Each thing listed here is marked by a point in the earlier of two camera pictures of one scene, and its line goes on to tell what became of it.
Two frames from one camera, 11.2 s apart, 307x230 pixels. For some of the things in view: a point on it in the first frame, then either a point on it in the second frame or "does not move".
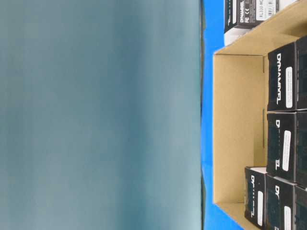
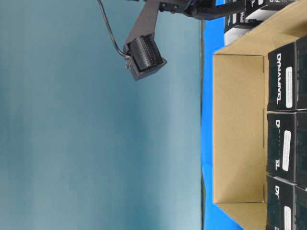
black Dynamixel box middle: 286,156 does not move
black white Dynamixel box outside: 240,17 does not move
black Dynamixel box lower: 286,204 does not move
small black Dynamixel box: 255,195 -> 257,11
